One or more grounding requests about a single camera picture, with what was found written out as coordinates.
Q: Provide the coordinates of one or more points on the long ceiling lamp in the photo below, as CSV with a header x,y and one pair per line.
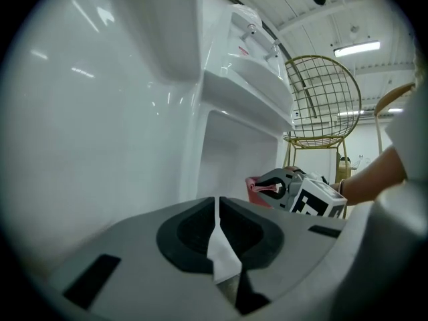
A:
x,y
357,48

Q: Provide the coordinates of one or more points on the dark wristband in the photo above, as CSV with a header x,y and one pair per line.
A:
x,y
341,187

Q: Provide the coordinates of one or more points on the person's right forearm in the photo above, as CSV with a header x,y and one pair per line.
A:
x,y
371,179

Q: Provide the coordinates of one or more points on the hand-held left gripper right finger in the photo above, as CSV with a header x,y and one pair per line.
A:
x,y
301,246

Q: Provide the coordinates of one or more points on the round ceiling fixture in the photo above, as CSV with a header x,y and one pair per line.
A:
x,y
354,29

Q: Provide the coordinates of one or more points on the white slotted drip tray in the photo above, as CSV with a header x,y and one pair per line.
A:
x,y
247,92

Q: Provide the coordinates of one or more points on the person's cream shirt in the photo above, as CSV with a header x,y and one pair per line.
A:
x,y
411,139

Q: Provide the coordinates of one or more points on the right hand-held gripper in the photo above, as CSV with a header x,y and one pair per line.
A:
x,y
314,202

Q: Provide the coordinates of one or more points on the pink cloth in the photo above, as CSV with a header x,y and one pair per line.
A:
x,y
254,189

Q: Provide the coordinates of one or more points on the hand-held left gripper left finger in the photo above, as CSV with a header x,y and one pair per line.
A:
x,y
140,263

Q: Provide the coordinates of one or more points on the chrome sink faucet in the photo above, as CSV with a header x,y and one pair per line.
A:
x,y
249,32
272,50

